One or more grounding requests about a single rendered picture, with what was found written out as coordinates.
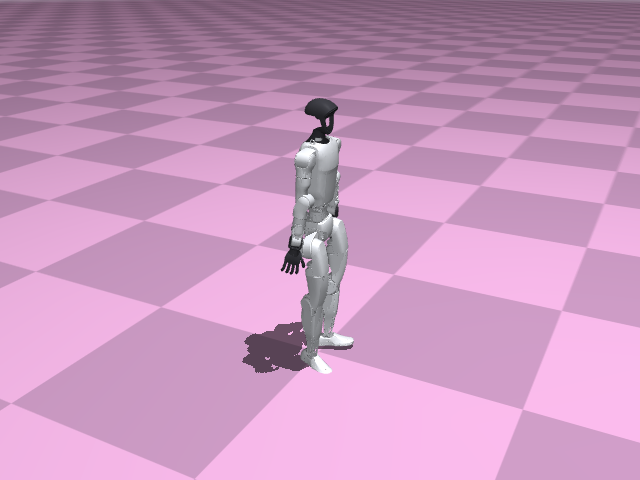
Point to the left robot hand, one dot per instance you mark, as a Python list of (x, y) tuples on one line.
[(336, 214)]

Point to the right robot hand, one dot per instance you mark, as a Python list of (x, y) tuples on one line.
[(293, 257)]

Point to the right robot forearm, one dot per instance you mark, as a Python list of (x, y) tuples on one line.
[(299, 221)]

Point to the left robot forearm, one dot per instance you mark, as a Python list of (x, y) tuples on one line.
[(334, 203)]

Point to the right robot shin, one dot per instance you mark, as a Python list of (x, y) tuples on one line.
[(312, 325)]

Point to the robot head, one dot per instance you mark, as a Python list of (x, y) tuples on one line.
[(322, 109)]

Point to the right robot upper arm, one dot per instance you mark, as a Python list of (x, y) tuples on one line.
[(304, 163)]

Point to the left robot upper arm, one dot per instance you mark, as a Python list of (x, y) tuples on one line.
[(339, 146)]

